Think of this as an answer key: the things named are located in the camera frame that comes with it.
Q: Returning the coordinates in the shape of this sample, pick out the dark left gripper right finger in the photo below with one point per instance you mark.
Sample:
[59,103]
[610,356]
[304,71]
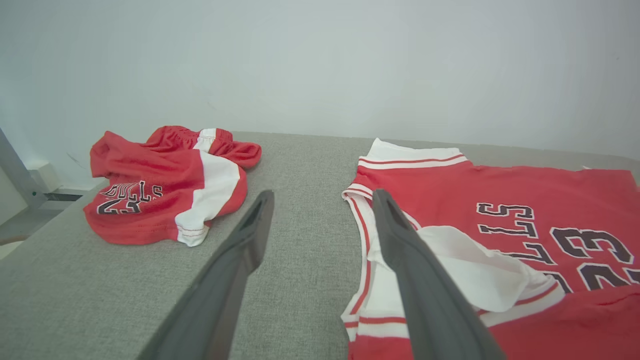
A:
[430,300]

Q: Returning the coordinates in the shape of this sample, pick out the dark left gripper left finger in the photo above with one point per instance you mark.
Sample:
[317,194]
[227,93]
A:
[220,295]

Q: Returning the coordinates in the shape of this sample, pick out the red number 23 basketball jersey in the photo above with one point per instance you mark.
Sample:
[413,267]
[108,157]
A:
[500,185]

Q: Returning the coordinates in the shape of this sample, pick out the red white-striped basketball shorts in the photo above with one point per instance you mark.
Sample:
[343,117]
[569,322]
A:
[145,165]

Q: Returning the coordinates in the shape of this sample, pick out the white and black baseboard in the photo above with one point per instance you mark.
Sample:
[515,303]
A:
[62,197]

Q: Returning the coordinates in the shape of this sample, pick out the grey metal frame leg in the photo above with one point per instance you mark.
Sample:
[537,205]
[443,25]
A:
[17,172]

